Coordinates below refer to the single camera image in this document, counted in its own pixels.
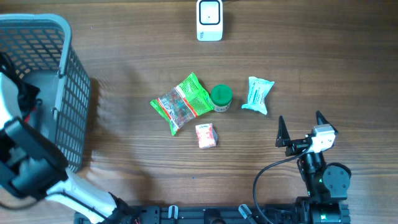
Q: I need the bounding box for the black camera cable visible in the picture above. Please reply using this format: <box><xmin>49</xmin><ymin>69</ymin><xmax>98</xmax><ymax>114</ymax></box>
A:
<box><xmin>0</xmin><ymin>191</ymin><xmax>116</xmax><ymax>224</ymax></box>
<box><xmin>252</xmin><ymin>144</ymin><xmax>312</xmax><ymax>224</ymax></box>

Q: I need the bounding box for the black left camera cable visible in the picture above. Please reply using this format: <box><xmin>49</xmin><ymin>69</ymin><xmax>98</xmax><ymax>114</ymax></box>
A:
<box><xmin>0</xmin><ymin>191</ymin><xmax>116</xmax><ymax>224</ymax></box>

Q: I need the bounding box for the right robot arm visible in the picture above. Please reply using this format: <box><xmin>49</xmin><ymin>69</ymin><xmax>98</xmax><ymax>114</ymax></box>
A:
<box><xmin>275</xmin><ymin>111</ymin><xmax>351</xmax><ymax>203</ymax></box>

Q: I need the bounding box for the light blue wipes packet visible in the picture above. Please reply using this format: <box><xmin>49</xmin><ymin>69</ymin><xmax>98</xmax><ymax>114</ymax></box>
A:
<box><xmin>241</xmin><ymin>77</ymin><xmax>275</xmax><ymax>115</ymax></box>

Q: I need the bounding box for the green lid jar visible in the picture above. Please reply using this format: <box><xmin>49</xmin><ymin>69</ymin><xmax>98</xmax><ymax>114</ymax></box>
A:
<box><xmin>210</xmin><ymin>84</ymin><xmax>233</xmax><ymax>112</ymax></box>

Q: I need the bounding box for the orange Kleenex tissue pack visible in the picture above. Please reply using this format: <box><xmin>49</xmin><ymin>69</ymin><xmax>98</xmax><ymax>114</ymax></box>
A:
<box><xmin>195</xmin><ymin>123</ymin><xmax>218</xmax><ymax>149</ymax></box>

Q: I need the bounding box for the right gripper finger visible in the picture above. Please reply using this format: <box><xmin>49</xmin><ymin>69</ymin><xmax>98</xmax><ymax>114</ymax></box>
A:
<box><xmin>315</xmin><ymin>110</ymin><xmax>338</xmax><ymax>135</ymax></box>
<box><xmin>275</xmin><ymin>116</ymin><xmax>291</xmax><ymax>147</ymax></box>

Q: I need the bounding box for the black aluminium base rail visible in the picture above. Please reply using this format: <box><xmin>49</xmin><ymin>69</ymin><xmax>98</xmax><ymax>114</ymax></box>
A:
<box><xmin>73</xmin><ymin>203</ymin><xmax>351</xmax><ymax>224</ymax></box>

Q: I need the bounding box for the black right camera cable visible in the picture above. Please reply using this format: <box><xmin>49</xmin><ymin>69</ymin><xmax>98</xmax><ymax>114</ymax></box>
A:
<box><xmin>252</xmin><ymin>144</ymin><xmax>312</xmax><ymax>224</ymax></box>

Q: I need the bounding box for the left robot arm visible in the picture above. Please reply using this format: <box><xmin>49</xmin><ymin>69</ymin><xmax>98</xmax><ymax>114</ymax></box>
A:
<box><xmin>1</xmin><ymin>53</ymin><xmax>139</xmax><ymax>223</ymax></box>

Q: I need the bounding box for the white barcode scanner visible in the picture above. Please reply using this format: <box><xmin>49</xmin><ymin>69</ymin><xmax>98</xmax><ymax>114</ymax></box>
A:
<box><xmin>196</xmin><ymin>0</ymin><xmax>223</xmax><ymax>42</ymax></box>

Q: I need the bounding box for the grey plastic shopping basket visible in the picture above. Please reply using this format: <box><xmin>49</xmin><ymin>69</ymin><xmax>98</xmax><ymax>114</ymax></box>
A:
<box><xmin>1</xmin><ymin>14</ymin><xmax>91</xmax><ymax>172</ymax></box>

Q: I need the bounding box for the green Haribo candy bag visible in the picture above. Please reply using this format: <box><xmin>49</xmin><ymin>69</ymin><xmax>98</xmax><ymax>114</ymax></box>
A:
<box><xmin>150</xmin><ymin>73</ymin><xmax>214</xmax><ymax>136</ymax></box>

